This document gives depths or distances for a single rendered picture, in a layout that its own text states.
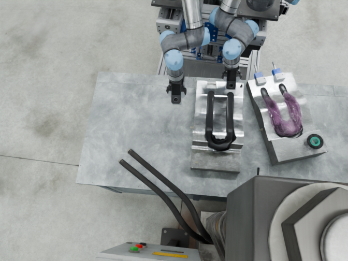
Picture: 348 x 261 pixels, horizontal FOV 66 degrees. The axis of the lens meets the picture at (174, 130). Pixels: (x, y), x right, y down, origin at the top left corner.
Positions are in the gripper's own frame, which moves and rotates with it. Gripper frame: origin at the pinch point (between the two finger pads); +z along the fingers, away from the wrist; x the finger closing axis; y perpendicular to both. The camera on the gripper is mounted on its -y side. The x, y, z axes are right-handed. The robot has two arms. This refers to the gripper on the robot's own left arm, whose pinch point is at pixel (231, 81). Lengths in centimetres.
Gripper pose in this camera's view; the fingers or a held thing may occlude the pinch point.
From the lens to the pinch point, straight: 152.7
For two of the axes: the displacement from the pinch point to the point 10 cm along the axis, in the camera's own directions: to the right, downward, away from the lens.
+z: 2.1, 1.8, 9.6
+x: -9.8, -0.4, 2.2
